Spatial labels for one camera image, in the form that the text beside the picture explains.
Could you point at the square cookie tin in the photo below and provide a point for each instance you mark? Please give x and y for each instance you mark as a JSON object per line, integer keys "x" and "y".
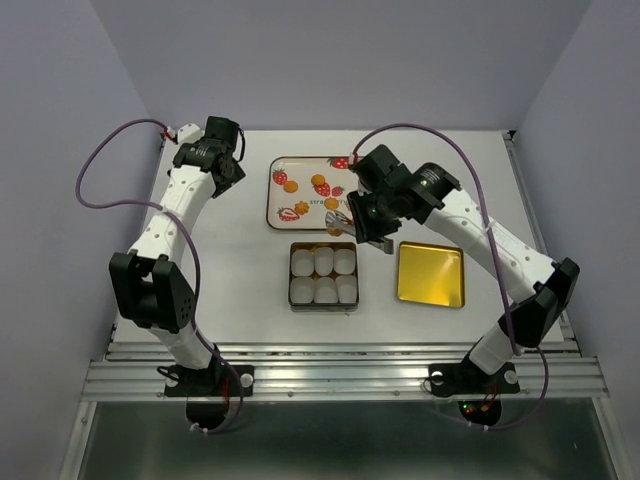
{"x": 322, "y": 308}

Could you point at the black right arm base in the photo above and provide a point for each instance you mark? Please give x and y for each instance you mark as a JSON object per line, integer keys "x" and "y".
{"x": 464, "y": 378}

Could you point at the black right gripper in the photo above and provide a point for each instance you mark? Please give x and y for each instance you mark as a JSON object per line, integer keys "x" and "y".
{"x": 366, "y": 229}

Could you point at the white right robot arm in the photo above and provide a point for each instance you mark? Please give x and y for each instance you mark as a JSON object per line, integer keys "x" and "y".
{"x": 537, "y": 288}

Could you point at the metal tongs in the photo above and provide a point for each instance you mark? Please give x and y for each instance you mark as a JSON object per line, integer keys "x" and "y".
{"x": 337, "y": 220}

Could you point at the white paper cup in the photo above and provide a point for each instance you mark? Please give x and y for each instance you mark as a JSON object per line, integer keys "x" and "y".
{"x": 325, "y": 291}
{"x": 302, "y": 263}
{"x": 324, "y": 261}
{"x": 347, "y": 289}
{"x": 344, "y": 262}
{"x": 302, "y": 290}

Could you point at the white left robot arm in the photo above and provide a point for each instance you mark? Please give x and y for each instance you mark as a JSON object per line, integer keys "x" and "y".
{"x": 149, "y": 286}

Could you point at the aluminium rail frame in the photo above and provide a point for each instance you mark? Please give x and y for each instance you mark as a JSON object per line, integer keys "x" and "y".
{"x": 335, "y": 395}

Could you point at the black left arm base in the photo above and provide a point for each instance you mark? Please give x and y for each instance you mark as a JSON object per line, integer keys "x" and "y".
{"x": 215, "y": 381}

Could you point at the strawberry print tray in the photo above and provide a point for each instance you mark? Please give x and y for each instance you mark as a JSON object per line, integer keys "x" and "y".
{"x": 339, "y": 181}

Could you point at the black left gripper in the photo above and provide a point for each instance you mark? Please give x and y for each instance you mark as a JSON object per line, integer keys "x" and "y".
{"x": 239, "y": 174}

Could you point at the gold tin lid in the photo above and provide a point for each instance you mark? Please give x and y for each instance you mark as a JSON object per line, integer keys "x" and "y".
{"x": 431, "y": 274}

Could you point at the round cookie left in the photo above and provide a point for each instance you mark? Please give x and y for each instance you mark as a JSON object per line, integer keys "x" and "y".
{"x": 290, "y": 186}

